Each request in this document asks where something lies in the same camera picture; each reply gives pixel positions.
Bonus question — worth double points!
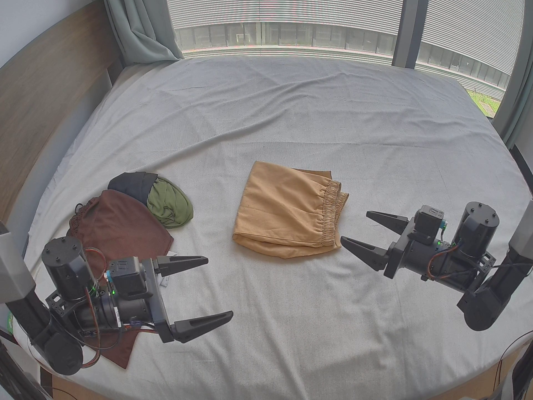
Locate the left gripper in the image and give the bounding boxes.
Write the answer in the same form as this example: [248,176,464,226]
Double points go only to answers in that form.
[97,255,234,344]

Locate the white garment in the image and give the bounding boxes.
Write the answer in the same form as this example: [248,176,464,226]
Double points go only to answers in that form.
[159,250,179,287]

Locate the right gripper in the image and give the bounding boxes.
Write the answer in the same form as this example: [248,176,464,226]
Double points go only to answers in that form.
[340,210,459,285]

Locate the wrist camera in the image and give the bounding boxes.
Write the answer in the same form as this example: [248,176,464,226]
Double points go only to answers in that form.
[410,205,447,241]
[105,257,153,300]

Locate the grey-green curtain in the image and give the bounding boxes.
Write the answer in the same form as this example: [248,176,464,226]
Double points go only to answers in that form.
[98,0,185,66]

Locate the black garment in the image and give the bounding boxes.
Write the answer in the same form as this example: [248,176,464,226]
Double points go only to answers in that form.
[108,172,159,207]

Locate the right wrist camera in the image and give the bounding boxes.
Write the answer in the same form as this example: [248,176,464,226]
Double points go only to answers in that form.
[410,205,447,241]

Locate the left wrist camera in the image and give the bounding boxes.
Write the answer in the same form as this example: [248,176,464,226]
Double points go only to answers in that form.
[105,257,153,300]

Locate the tan shorts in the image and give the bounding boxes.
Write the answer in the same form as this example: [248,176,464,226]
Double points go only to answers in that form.
[232,161,350,259]

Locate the dark brown shorts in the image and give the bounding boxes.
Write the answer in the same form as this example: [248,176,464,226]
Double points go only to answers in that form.
[69,190,175,369]

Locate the green garment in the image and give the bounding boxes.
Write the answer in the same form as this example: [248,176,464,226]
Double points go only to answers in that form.
[147,176,195,229]

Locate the black cable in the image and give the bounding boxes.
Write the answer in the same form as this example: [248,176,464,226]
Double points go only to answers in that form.
[495,331,533,400]

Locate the window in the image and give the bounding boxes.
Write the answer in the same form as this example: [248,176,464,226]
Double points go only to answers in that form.
[160,0,526,120]

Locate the bed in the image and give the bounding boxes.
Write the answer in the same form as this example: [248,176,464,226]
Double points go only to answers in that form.
[0,0,533,400]

